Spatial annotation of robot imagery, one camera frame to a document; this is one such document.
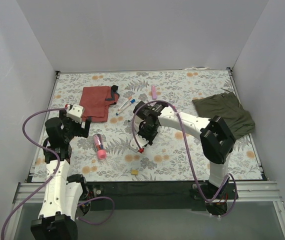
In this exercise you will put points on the peach cap white marker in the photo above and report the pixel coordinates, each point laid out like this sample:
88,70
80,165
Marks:
126,102

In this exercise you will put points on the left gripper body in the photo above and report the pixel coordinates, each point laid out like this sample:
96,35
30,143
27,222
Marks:
77,127

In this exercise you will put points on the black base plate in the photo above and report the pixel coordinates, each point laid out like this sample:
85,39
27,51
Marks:
157,195

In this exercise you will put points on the pink clear pencil case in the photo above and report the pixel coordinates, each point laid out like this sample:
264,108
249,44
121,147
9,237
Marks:
99,147

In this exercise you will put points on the olive green folded cloth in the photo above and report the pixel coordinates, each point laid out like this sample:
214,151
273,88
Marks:
227,106

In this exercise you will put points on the floral patterned table mat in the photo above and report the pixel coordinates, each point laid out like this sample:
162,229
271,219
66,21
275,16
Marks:
170,157

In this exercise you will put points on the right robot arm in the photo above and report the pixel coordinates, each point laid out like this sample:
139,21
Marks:
216,138

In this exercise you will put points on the light pink highlighter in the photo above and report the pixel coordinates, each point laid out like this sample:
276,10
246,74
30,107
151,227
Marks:
153,92

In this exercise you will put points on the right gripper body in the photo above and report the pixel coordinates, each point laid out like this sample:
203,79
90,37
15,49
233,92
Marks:
145,133

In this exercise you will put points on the blue cap white marker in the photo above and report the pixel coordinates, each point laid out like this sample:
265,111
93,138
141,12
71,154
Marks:
128,104

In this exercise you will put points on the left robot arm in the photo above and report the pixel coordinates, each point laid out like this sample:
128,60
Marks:
56,219

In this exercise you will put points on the red folded cloth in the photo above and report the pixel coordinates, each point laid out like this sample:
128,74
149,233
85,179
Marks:
96,101

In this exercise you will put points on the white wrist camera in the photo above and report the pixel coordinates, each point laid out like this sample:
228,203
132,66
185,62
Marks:
75,112
138,143

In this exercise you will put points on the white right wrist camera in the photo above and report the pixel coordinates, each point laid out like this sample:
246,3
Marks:
138,143

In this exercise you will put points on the aluminium frame rail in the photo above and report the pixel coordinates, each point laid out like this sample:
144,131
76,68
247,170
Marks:
248,191

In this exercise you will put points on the yellow small eraser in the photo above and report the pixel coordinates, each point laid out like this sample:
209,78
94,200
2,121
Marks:
134,172

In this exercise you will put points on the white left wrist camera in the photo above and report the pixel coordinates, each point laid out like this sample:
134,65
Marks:
75,112

